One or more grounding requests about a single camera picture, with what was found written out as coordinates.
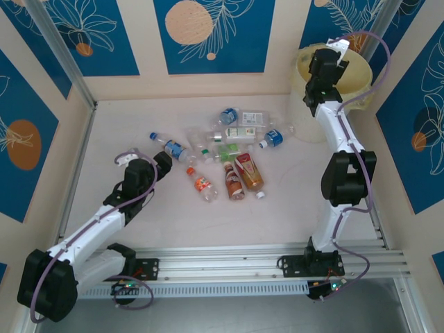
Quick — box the brown drink bottle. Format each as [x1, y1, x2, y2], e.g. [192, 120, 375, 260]
[223, 160, 248, 203]

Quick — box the clear bottle green white label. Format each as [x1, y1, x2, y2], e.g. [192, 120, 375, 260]
[207, 126, 260, 144]

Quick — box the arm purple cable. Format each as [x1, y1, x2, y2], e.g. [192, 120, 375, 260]
[30, 152, 159, 323]
[311, 30, 393, 303]

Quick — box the crumpled clear plastic bottle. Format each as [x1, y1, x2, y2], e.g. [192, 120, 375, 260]
[185, 127, 212, 151]

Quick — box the red label amber bottle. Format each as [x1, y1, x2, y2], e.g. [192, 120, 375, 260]
[234, 152, 268, 200]

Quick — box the clear rectangular bottle white label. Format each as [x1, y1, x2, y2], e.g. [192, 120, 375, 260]
[239, 109, 280, 128]

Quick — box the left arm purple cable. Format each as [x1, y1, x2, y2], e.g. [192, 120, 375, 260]
[30, 152, 159, 323]

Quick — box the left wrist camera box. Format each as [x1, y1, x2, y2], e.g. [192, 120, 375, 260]
[115, 148, 140, 168]

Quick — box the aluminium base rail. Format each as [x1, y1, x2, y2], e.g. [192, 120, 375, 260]
[31, 244, 413, 286]

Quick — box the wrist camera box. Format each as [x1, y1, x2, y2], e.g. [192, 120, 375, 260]
[115, 148, 140, 168]
[325, 38, 350, 59]

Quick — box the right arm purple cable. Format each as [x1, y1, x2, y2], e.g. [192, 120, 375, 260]
[311, 30, 393, 303]

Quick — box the blue label water bottle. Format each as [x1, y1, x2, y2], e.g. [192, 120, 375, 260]
[211, 107, 241, 130]

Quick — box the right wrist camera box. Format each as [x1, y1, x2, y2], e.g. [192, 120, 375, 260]
[325, 38, 350, 59]

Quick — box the cream plastic bin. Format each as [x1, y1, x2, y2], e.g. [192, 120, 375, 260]
[293, 41, 375, 143]

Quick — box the white slotted cable duct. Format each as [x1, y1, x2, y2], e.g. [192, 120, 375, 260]
[74, 280, 310, 300]

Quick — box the orange label orange cap bottle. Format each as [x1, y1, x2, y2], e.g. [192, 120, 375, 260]
[185, 166, 219, 203]

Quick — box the blue label white cap bottle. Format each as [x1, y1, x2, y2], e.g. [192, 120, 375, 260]
[259, 123, 296, 150]

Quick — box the clear bottle bright green label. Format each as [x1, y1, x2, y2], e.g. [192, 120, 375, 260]
[200, 143, 254, 164]

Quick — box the aluminium corner post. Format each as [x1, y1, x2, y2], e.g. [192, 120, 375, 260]
[26, 0, 98, 109]
[368, 0, 400, 46]

